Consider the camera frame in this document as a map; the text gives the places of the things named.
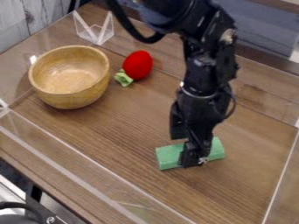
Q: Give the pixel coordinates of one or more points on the clear acrylic corner bracket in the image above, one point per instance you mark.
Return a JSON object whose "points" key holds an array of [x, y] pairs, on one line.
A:
{"points": [[96, 34]]}

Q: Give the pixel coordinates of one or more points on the clear acrylic front wall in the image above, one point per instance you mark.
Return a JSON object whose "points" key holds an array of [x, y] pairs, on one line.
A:
{"points": [[88, 188]]}

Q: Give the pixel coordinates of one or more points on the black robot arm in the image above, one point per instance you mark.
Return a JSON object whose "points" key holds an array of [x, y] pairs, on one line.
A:
{"points": [[211, 67]]}

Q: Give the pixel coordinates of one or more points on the green rectangular block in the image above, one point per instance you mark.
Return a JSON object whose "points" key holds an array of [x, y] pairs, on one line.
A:
{"points": [[168, 154]]}

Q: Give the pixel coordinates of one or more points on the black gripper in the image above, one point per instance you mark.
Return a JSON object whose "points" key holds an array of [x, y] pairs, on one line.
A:
{"points": [[194, 117]]}

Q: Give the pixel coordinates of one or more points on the brown wooden bowl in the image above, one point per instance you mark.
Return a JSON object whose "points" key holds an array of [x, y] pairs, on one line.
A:
{"points": [[69, 76]]}

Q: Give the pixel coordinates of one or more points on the black metal clamp bracket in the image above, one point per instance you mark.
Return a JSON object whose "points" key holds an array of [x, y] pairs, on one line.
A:
{"points": [[33, 196]]}

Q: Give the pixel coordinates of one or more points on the red toy strawberry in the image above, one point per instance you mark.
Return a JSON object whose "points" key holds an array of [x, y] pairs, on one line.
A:
{"points": [[136, 67]]}

